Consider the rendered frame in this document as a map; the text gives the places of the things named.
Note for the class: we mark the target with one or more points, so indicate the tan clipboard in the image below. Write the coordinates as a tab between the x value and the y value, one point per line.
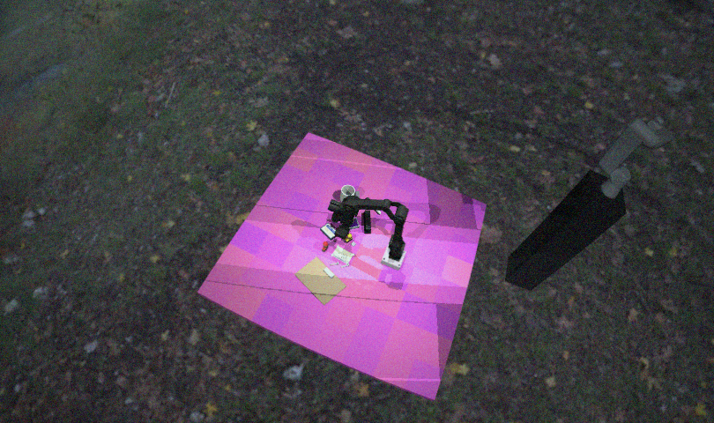
320	280

